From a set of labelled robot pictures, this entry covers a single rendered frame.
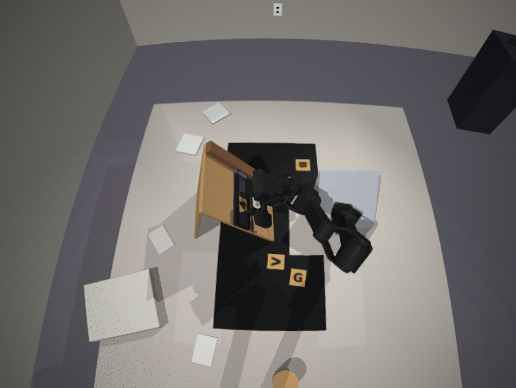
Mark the white round container with tan lid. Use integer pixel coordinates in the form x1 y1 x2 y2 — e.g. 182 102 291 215
272 367 299 388

